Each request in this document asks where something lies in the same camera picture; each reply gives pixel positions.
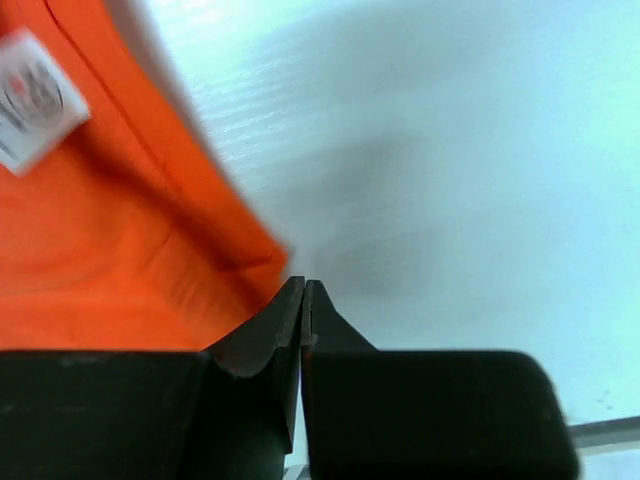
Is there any orange t shirt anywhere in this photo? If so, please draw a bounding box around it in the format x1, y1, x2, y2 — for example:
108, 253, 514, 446
1, 1, 287, 351

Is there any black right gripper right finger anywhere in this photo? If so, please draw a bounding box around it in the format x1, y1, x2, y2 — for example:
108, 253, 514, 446
301, 280, 580, 479

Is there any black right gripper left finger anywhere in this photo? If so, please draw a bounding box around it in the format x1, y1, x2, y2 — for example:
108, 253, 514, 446
1, 277, 305, 479

